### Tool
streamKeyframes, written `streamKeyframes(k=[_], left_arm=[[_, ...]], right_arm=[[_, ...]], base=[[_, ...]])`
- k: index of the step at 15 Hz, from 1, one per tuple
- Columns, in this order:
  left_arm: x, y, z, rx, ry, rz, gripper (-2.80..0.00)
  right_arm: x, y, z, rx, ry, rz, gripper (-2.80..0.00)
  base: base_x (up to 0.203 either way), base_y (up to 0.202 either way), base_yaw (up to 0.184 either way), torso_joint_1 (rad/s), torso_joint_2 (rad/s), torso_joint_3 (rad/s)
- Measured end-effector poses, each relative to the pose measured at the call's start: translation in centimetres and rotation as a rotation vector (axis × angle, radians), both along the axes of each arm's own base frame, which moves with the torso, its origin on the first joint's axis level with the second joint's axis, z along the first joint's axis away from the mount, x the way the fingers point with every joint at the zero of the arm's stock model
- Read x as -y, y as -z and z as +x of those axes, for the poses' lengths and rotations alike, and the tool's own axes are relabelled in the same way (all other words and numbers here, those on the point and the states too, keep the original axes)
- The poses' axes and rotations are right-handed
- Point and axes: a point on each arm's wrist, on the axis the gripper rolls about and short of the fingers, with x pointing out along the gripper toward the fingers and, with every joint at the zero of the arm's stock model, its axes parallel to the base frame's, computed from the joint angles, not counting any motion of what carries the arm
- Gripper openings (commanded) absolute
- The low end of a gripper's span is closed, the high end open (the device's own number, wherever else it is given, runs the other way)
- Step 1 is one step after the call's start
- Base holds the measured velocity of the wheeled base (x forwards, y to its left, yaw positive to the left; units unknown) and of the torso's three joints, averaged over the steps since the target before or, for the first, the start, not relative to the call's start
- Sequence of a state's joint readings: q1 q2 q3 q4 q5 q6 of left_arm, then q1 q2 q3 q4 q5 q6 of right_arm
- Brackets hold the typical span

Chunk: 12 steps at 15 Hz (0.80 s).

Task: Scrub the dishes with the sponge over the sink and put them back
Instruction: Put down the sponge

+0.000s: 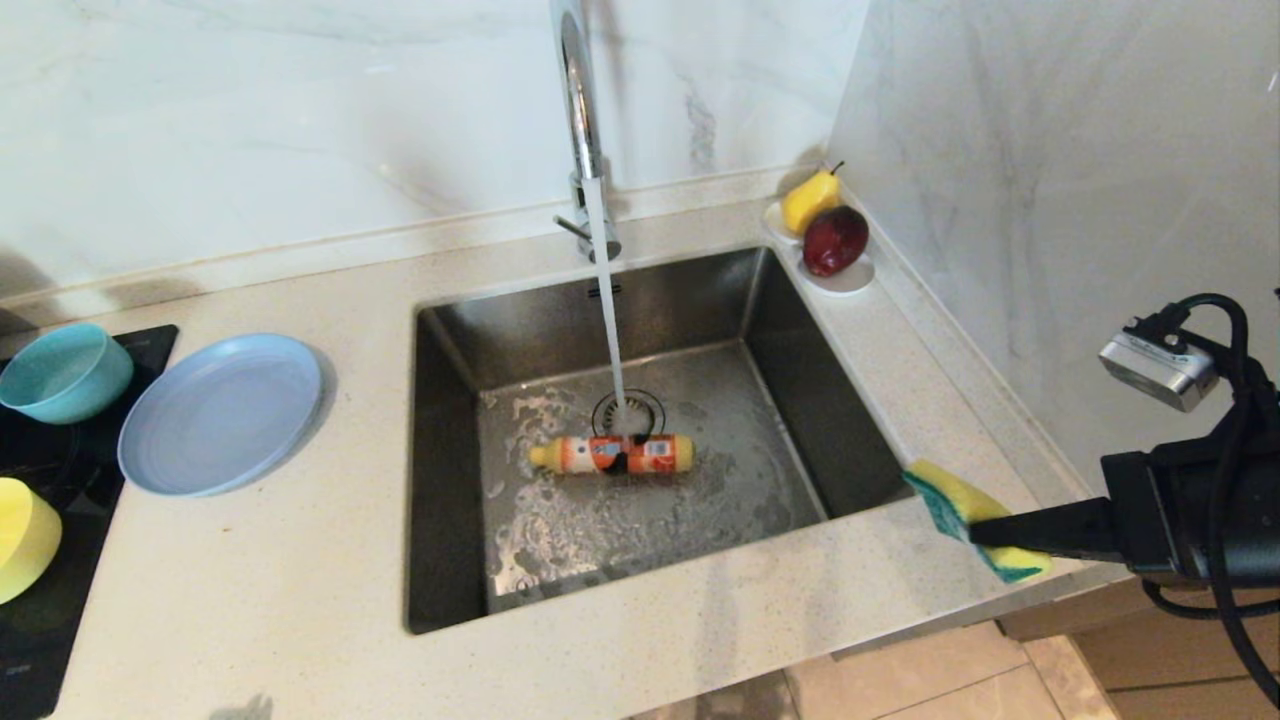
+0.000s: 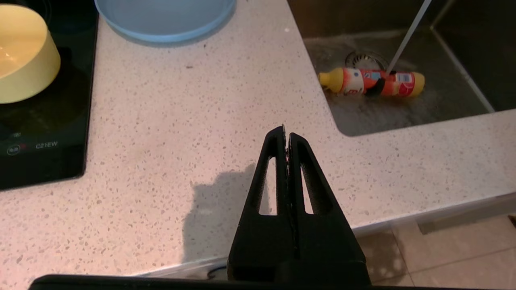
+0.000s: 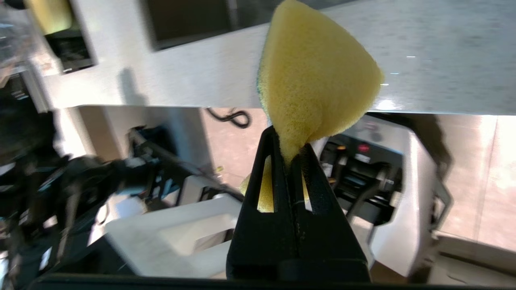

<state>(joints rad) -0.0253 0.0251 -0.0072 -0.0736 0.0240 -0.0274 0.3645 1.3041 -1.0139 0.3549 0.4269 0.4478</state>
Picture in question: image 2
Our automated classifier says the orange dish soap bottle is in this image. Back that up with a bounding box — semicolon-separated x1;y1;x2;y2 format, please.
318;67;425;97

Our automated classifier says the metal sink drain strainer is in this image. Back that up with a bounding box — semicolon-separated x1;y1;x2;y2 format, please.
345;50;389;73

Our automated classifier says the blue-grey plate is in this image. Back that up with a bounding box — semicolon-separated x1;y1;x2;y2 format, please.
94;0;237;44

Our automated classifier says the pale yellow bowl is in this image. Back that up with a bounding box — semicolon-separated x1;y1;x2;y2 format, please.
0;4;61;104

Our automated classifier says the stainless steel sink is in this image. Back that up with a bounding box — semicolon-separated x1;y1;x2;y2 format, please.
287;0;516;137

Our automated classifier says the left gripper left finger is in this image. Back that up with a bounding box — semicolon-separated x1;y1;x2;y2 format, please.
227;126;300;282

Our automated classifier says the running water stream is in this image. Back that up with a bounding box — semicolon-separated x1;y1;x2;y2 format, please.
385;0;433;76

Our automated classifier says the black induction cooktop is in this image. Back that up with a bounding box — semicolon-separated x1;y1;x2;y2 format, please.
0;0;100;191

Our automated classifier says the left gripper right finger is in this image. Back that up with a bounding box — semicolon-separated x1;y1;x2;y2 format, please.
288;132;371;284

